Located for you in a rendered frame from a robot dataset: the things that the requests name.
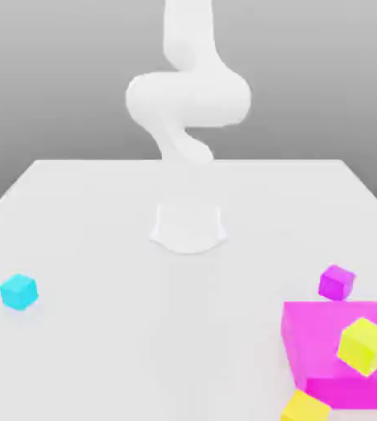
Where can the small yellow cube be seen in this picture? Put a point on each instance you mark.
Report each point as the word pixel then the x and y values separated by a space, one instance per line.
pixel 303 408
pixel 363 347

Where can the small purple cube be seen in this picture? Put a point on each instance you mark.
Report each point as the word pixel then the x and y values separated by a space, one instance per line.
pixel 335 283

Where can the small cyan cube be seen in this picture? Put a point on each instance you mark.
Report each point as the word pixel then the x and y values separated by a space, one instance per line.
pixel 18 292

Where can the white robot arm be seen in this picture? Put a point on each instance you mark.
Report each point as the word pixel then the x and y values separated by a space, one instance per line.
pixel 188 98

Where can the large pink box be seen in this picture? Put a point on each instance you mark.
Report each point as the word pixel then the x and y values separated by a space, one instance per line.
pixel 310 332

